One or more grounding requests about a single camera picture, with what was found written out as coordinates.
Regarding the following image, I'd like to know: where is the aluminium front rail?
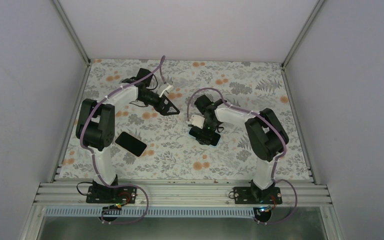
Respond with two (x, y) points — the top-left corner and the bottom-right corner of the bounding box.
(33, 180), (333, 207)

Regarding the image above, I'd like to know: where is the black bare phone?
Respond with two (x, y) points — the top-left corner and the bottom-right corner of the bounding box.
(114, 131), (147, 157)

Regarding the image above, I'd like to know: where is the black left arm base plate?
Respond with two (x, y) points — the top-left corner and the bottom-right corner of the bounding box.
(85, 182), (138, 204)

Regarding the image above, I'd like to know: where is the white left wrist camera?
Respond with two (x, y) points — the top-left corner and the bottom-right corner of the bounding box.
(157, 82), (174, 98)

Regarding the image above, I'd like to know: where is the white slotted cable duct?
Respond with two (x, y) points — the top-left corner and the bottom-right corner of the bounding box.
(44, 206), (268, 219)

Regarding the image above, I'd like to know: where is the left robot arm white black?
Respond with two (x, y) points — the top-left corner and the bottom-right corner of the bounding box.
(75, 68), (180, 203)

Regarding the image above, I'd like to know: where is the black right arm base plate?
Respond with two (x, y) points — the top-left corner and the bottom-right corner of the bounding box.
(228, 186), (283, 205)

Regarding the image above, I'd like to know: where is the floral patterned table mat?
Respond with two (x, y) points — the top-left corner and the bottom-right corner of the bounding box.
(59, 58), (312, 182)

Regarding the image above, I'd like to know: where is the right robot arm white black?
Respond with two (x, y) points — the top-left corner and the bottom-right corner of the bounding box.
(189, 95), (289, 204)

